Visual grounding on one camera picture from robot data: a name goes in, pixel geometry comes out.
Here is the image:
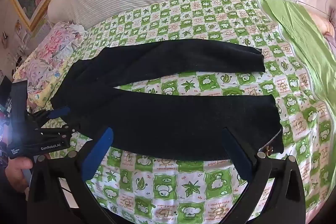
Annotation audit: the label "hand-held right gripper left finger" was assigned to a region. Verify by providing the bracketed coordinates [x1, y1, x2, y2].
[26, 127, 116, 224]

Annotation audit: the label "floral quilt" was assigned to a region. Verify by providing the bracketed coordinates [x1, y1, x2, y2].
[13, 21, 88, 104]

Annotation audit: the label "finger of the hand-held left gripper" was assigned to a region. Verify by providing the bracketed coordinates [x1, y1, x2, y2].
[31, 123, 76, 139]
[28, 106, 71, 122]

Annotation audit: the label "black pants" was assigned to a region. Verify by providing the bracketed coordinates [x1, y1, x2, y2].
[50, 39, 285, 161]

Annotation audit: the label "pink quilt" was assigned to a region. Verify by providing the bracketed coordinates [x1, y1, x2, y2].
[312, 13, 336, 42]

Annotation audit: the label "plain green sheet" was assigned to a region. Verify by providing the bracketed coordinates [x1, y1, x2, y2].
[259, 0, 336, 135]

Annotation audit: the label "yellow cartoon pillow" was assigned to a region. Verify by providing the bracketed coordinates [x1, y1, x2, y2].
[16, 51, 69, 110]

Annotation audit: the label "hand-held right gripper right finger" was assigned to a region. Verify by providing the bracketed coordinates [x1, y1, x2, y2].
[221, 127, 306, 224]

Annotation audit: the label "person's left hand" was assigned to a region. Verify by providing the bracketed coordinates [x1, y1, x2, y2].
[5, 156, 34, 193]

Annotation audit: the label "person's left forearm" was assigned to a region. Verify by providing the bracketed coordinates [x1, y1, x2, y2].
[0, 164, 30, 224]

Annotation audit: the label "green checked printed bedsheet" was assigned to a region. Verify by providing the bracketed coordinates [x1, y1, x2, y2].
[26, 0, 336, 224]

